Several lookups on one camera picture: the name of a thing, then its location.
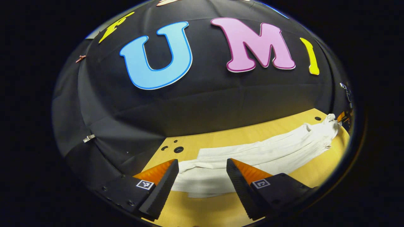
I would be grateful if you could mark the copper cloth clip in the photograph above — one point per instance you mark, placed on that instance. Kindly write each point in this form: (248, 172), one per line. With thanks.
(80, 58)

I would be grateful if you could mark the white jeans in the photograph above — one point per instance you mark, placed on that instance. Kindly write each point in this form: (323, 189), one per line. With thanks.
(268, 151)

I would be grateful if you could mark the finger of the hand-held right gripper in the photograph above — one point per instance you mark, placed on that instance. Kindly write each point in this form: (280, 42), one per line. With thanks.
(340, 117)

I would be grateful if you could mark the black backdrop cloth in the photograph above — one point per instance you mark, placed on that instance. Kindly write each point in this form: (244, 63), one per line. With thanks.
(221, 94)

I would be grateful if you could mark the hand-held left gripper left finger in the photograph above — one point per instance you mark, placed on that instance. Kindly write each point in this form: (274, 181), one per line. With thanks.
(164, 189)

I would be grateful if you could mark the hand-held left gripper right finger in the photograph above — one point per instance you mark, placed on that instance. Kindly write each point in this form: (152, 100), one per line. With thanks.
(238, 186)

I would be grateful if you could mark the silver cloth clip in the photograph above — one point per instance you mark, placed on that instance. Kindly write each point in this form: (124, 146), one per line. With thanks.
(346, 91)
(89, 138)

